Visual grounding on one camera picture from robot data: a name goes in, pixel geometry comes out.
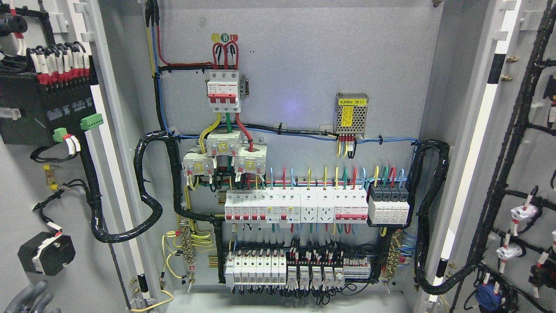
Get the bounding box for grey cabinet door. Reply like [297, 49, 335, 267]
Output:
[0, 0, 161, 313]
[435, 0, 555, 313]

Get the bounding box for white current transformers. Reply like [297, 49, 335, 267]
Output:
[182, 130, 267, 180]

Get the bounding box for white socket breaker row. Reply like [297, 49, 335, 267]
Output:
[224, 186, 369, 227]

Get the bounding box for red white main breaker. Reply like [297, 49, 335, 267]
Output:
[206, 70, 249, 114]

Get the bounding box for metal mesh power supply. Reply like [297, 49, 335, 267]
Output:
[334, 92, 369, 136]

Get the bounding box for relay terminal row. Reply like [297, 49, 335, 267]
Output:
[286, 241, 376, 293]

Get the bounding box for white lower breaker row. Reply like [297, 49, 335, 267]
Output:
[225, 248, 287, 287]

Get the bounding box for black surge protector block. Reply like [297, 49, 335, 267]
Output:
[367, 184, 410, 229]

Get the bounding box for black digital power meter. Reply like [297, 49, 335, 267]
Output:
[0, 73, 96, 148]

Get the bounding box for black right cable conduit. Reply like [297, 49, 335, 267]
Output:
[410, 140, 474, 296]

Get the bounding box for black cable conduit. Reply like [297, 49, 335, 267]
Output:
[78, 130, 182, 244]
[410, 140, 474, 296]

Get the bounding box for black left cable conduit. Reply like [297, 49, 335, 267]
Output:
[78, 130, 182, 244]

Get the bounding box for yellow terminal post block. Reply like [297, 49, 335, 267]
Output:
[43, 164, 69, 192]

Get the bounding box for white rotary selector switch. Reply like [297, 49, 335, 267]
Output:
[17, 232, 76, 276]

